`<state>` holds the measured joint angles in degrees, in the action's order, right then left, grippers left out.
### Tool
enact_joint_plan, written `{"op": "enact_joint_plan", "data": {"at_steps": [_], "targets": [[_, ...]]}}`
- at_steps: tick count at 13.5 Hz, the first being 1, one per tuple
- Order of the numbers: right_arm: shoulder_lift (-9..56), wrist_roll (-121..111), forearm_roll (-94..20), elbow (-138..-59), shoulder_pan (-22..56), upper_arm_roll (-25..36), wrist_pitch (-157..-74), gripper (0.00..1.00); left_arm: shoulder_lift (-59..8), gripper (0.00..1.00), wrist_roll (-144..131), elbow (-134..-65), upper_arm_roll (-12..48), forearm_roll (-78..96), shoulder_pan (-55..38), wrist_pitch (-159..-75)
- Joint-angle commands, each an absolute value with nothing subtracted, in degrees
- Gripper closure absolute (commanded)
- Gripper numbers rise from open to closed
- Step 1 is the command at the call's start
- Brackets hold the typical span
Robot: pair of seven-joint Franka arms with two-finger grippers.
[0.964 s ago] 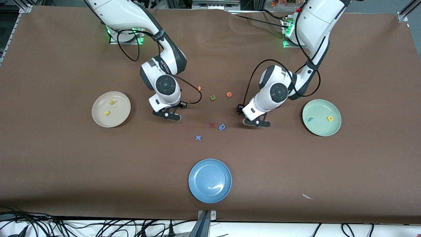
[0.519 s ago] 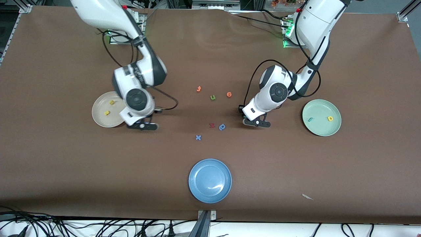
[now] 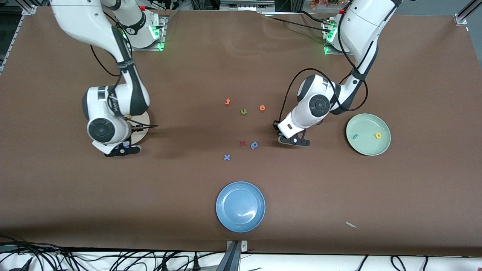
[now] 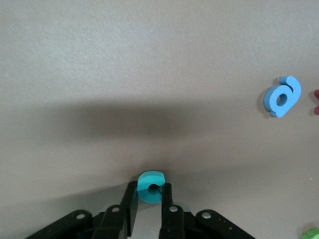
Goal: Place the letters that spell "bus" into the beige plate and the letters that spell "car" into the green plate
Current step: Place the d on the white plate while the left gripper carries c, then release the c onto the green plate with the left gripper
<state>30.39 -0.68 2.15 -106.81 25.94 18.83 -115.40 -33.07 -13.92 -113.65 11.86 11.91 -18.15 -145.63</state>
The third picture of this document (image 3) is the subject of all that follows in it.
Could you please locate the beige brown plate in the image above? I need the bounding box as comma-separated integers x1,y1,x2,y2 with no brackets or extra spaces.
128,110,150,144

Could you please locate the blue plate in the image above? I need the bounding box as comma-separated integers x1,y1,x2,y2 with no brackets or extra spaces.
216,181,266,233

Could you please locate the green plate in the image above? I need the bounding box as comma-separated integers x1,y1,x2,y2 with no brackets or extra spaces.
346,113,391,156

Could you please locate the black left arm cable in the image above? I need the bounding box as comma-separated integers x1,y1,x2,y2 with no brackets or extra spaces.
279,0,369,123

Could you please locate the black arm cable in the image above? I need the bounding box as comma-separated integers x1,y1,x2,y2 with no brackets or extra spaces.
279,0,369,123
90,11,159,132

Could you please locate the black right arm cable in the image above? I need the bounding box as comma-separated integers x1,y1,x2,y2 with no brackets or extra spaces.
90,11,159,132

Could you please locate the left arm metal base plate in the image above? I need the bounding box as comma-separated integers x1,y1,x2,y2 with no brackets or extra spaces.
323,19,354,56

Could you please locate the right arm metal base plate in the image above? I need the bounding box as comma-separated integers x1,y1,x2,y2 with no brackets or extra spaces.
125,16,167,51

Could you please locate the black base power cable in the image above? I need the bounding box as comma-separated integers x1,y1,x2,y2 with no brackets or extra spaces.
264,11,332,32

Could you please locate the grey metal frame piece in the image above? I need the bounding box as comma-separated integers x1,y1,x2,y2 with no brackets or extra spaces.
220,0,275,12

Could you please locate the metal bracket with black post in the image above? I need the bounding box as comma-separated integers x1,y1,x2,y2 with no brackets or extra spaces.
217,240,248,271

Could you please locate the black floor cable bundle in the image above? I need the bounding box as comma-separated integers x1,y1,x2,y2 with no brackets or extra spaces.
0,235,76,271

